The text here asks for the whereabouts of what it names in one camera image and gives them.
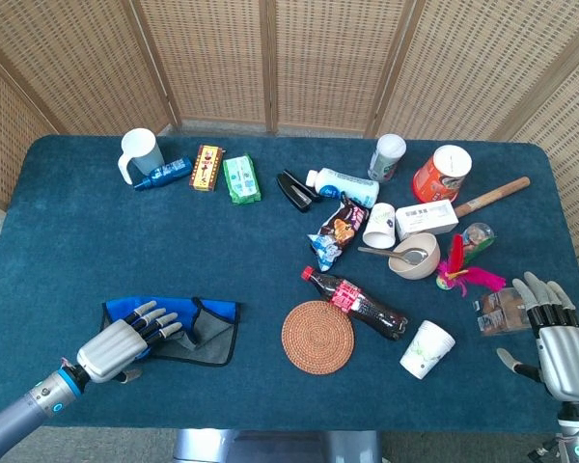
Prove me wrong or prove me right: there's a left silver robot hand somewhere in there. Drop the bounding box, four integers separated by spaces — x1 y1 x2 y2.
75 300 183 385

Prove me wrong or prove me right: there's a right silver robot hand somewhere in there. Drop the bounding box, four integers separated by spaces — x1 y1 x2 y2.
495 271 579 401

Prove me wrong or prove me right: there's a grey and blue cloth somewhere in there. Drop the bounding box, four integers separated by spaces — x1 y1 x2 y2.
99 295 241 368

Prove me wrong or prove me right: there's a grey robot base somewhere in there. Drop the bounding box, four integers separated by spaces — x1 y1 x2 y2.
172 428 383 463

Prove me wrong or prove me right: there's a clear box of brown pastries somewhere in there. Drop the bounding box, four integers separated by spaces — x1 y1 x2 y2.
472 287 532 337

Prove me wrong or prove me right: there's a dark blue tablecloth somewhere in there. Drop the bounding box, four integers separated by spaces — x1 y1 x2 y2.
0 134 579 433

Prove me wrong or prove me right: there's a pink feather shuttlecock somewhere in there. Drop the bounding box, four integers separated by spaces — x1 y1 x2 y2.
435 233 507 297

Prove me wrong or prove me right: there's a paper cup with green print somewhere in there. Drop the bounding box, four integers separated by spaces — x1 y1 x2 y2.
399 319 456 381

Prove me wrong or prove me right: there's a small clear snack jar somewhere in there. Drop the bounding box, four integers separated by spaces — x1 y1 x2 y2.
461 222 497 255

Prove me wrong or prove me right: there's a beige bowl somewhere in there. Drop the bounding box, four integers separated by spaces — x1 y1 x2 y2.
388 232 442 281

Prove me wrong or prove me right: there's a wooden rolling pin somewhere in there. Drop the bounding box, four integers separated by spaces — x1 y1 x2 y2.
454 176 532 219

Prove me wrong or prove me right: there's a dark blue spray bottle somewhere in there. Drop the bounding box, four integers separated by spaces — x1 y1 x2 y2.
133 156 194 192

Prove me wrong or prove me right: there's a white cardboard box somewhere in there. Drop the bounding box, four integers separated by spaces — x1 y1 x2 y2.
395 199 460 241

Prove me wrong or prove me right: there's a red and yellow carton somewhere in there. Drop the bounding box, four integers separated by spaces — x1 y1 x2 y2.
188 144 225 193

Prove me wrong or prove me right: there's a round woven rattan coaster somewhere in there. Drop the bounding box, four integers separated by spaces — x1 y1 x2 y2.
281 299 356 376

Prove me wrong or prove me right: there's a cola bottle with red label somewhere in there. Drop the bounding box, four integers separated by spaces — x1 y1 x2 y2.
301 265 409 341

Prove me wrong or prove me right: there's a green wet wipes pack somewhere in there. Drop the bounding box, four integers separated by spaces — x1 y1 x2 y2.
222 153 262 205

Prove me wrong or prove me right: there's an orange instant noodle cup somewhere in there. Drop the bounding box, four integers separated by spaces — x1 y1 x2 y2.
412 145 473 204

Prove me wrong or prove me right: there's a plain white paper cup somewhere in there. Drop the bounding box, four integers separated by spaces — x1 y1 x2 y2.
362 202 398 250

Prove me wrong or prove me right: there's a black stapler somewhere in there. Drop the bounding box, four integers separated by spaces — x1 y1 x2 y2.
275 169 323 214

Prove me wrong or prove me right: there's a brown and blue snack bag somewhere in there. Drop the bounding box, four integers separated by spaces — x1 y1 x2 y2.
307 191 371 273

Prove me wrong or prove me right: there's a tall white lidded drink cup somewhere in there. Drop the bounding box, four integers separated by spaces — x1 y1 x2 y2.
368 133 407 183

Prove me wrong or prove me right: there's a white bottle with blue label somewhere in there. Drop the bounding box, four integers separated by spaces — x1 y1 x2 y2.
305 167 381 209

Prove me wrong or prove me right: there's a woven bamboo folding screen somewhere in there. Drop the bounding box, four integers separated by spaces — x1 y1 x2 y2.
0 0 579 259

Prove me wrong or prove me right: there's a white handled mug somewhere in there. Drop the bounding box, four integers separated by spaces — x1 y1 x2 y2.
117 127 166 186

